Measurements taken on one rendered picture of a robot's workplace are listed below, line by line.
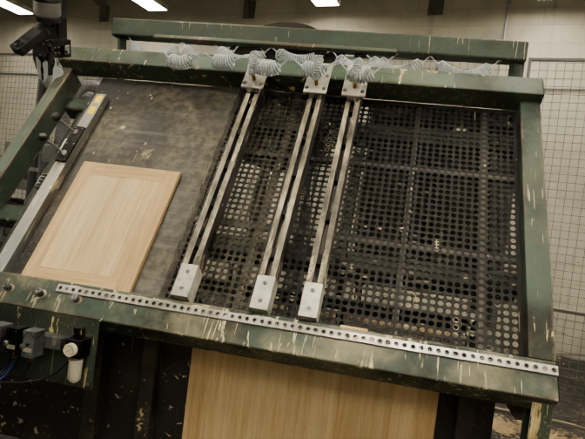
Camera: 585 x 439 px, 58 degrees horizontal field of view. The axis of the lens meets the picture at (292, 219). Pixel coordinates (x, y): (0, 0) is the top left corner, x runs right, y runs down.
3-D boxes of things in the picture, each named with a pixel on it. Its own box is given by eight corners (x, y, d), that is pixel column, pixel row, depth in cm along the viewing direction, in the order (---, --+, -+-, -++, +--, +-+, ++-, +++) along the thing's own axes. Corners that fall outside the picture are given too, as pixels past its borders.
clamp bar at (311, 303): (293, 323, 176) (286, 290, 157) (347, 83, 241) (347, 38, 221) (323, 327, 174) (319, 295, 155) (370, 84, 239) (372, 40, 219)
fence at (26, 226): (-4, 274, 198) (-11, 269, 195) (99, 99, 249) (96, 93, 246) (8, 277, 197) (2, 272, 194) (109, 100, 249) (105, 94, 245)
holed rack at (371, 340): (56, 291, 186) (55, 291, 185) (59, 284, 187) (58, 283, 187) (557, 376, 154) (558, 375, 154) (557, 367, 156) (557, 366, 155)
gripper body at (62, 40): (71, 59, 163) (70, 18, 157) (46, 62, 157) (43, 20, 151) (57, 52, 166) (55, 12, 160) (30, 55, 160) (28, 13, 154)
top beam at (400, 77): (65, 75, 262) (57, 58, 254) (74, 61, 268) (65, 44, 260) (537, 112, 220) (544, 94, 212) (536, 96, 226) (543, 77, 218)
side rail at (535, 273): (519, 369, 167) (528, 357, 158) (513, 121, 227) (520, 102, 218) (545, 374, 166) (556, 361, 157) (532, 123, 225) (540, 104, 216)
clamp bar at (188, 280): (170, 302, 185) (149, 268, 165) (254, 76, 249) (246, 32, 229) (197, 307, 183) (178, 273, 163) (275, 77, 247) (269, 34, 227)
